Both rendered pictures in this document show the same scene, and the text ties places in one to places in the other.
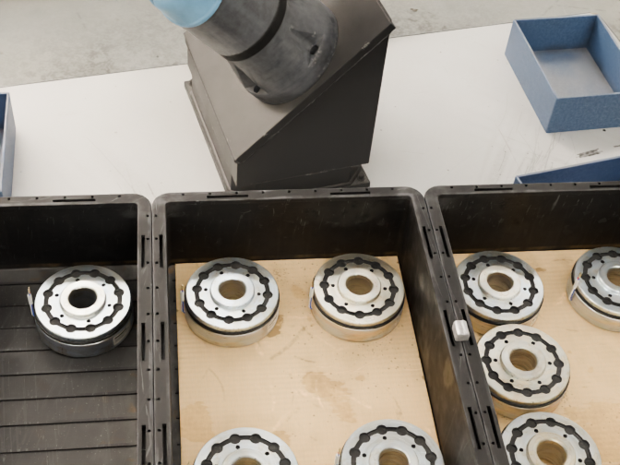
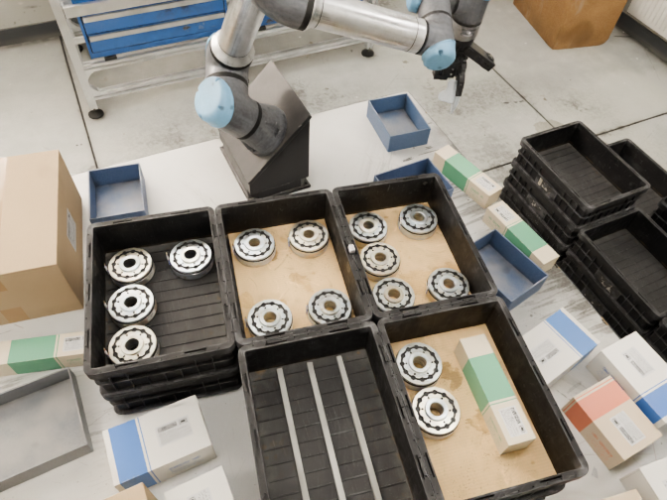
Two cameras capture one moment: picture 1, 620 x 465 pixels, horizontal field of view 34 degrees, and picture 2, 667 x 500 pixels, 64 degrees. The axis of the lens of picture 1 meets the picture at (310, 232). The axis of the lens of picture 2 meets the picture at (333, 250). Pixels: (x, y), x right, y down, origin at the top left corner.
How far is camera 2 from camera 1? 25 cm
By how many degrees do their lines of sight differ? 7
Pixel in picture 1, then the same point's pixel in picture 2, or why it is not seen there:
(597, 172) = (410, 169)
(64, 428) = (191, 310)
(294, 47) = (268, 130)
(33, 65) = (141, 138)
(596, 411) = (412, 274)
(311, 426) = (295, 296)
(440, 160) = (340, 171)
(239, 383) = (262, 282)
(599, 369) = (413, 256)
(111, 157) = (191, 187)
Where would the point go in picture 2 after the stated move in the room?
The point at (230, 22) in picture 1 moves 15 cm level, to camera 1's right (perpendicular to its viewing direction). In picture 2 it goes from (237, 123) to (294, 124)
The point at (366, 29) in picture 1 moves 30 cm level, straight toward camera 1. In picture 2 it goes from (299, 118) to (296, 197)
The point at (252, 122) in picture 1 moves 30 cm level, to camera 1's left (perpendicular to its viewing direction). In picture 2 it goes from (253, 165) to (148, 165)
